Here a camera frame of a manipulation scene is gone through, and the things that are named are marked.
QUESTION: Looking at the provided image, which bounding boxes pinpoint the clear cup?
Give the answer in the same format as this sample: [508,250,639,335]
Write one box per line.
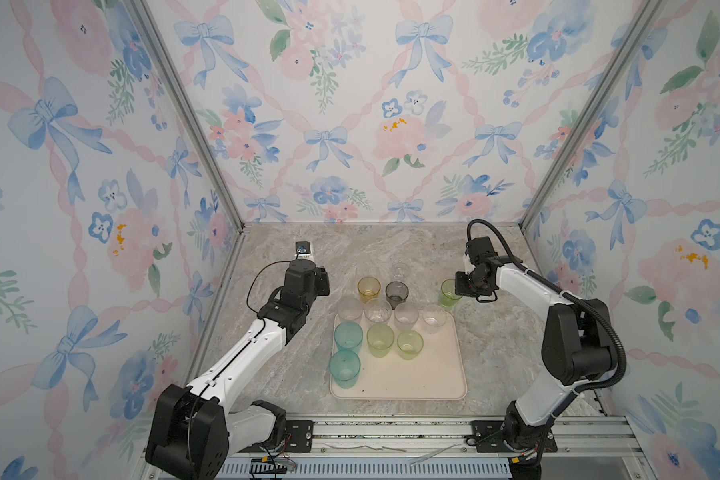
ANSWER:
[363,298,393,324]
[394,302,419,331]
[420,304,448,334]
[336,296,364,322]

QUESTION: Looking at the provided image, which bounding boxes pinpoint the teal cup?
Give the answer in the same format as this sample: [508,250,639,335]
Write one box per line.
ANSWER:
[329,350,361,389]
[334,321,364,354]

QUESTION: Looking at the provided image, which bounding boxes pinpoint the yellow cup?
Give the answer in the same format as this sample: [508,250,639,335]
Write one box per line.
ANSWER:
[357,276,381,303]

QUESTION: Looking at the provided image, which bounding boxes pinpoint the grey smoky cup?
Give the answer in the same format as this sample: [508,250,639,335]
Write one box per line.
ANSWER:
[385,281,409,310]

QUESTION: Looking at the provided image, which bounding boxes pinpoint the small green cup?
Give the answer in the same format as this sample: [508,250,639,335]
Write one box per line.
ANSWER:
[397,329,424,360]

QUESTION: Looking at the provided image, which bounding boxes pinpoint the tall light green cup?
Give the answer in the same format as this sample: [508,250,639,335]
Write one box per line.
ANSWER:
[366,323,395,358]

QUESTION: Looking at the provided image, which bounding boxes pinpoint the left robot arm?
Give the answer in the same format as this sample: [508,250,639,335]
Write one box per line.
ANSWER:
[145,254,330,479]

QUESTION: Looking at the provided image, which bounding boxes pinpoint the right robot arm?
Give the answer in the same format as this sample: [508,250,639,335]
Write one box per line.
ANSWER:
[454,237,619,452]

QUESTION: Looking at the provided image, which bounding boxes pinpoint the beige rectangular tray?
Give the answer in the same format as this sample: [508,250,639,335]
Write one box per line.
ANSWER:
[330,313,468,401]

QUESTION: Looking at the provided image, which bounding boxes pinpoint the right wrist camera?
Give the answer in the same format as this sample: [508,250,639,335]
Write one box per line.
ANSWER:
[463,250,474,273]

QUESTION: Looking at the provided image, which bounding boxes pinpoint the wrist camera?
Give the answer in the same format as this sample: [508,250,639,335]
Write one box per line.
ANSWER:
[294,241,315,264]
[463,250,474,273]

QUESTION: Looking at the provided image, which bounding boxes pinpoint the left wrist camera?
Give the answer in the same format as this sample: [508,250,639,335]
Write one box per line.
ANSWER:
[294,241,315,264]

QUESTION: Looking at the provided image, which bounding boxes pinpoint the black corrugated cable conduit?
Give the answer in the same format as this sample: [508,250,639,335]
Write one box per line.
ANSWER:
[466,218,628,394]

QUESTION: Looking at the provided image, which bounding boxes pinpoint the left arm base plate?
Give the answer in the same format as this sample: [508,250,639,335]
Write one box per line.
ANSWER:
[241,420,315,454]

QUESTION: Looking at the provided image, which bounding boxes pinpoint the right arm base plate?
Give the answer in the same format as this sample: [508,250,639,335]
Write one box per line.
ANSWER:
[465,420,558,454]

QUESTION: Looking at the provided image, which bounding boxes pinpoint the aluminium frame rail base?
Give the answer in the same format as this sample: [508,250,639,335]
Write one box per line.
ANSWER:
[191,415,658,479]

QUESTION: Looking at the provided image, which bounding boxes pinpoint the right aluminium corner post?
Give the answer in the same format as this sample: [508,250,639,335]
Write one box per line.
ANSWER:
[518,0,665,233]

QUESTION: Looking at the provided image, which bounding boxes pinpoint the aluminium corner post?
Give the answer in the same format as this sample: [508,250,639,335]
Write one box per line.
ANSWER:
[518,0,665,233]
[122,0,245,232]

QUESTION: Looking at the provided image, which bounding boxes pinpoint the left aluminium corner post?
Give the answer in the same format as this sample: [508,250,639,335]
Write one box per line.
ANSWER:
[122,0,245,232]

